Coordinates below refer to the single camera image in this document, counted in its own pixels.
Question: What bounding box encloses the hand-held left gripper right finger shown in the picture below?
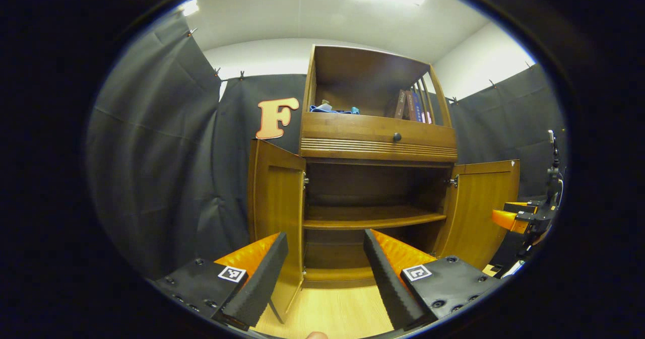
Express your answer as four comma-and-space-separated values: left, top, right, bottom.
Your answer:
363, 229, 504, 331

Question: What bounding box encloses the wooden double-door shoe cabinet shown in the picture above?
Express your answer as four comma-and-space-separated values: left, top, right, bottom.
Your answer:
247, 44, 521, 324

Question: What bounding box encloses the wooden cabinet shelf board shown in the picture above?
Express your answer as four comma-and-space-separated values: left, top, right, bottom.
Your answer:
303, 206, 447, 230

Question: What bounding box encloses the black backdrop cloth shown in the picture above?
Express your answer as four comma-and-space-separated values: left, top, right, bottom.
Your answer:
86, 12, 567, 279

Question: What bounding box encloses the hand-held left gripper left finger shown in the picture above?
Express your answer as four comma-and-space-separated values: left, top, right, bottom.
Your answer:
149, 232, 289, 331

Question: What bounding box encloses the blue cloth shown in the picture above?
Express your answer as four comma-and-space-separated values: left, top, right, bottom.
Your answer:
309, 101, 360, 115

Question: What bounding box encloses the wooden drawer with black knob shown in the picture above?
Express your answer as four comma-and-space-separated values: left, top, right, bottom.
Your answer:
301, 112, 458, 151

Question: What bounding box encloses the wooden shoe cabinet door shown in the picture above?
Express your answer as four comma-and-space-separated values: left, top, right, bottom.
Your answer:
433, 159, 521, 270
247, 139, 307, 324

